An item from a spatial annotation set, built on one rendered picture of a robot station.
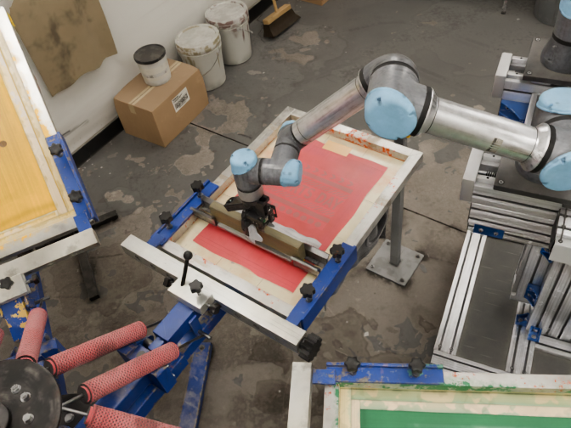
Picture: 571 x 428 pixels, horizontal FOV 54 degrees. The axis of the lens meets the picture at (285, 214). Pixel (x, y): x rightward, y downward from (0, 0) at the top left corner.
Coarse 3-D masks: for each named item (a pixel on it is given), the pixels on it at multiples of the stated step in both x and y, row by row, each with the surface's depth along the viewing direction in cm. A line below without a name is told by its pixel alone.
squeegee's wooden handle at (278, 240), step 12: (216, 204) 183; (216, 216) 185; (228, 216) 180; (240, 216) 178; (240, 228) 181; (264, 228) 174; (264, 240) 176; (276, 240) 172; (288, 240) 170; (288, 252) 172; (300, 252) 169
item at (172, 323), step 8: (176, 312) 160; (184, 312) 160; (192, 312) 159; (168, 320) 158; (176, 320) 158; (184, 320) 158; (160, 328) 157; (168, 328) 157; (176, 328) 157; (184, 328) 159; (160, 336) 156; (168, 336) 155; (176, 336) 157; (176, 344) 159
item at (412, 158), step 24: (288, 120) 220; (264, 144) 212; (360, 144) 207; (384, 144) 202; (408, 168) 193; (216, 192) 197; (384, 192) 187; (192, 216) 191; (168, 240) 185; (360, 240) 176; (192, 264) 177; (240, 288) 169; (288, 312) 161
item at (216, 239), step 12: (312, 144) 212; (324, 144) 211; (300, 156) 208; (312, 156) 207; (324, 156) 207; (204, 228) 191; (216, 228) 190; (204, 240) 187; (216, 240) 187; (228, 240) 186; (240, 240) 185; (216, 252) 183; (228, 252) 183; (240, 252) 182; (240, 264) 179
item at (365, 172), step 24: (336, 168) 202; (360, 168) 200; (384, 168) 199; (360, 192) 193; (288, 216) 190; (336, 216) 187; (264, 264) 178; (288, 264) 177; (312, 264) 176; (288, 288) 171
